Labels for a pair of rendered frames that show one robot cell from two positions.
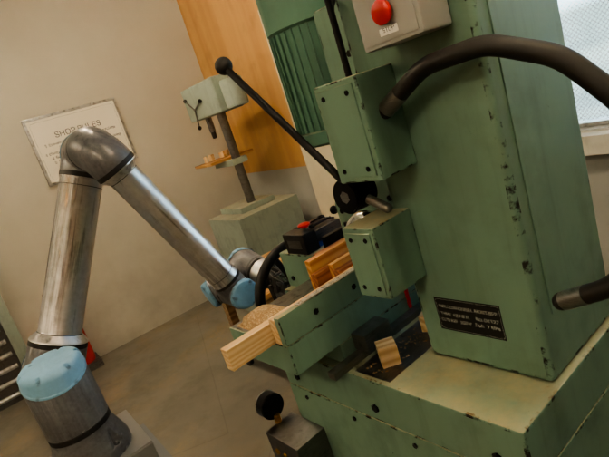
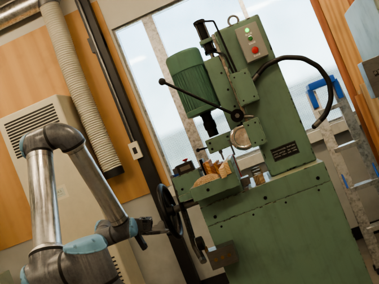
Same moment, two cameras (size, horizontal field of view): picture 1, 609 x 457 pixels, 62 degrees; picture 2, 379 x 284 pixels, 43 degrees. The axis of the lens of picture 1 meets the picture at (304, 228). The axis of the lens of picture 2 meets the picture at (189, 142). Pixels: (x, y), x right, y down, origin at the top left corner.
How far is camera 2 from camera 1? 1.74 m
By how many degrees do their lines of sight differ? 50
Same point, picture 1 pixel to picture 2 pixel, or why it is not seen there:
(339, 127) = (241, 85)
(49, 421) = (101, 266)
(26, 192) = not seen: outside the picture
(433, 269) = (269, 138)
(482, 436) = (311, 173)
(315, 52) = (202, 75)
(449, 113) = (269, 81)
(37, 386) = (94, 242)
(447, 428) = (298, 181)
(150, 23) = not seen: outside the picture
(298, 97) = (195, 92)
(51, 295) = (48, 217)
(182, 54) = not seen: outside the picture
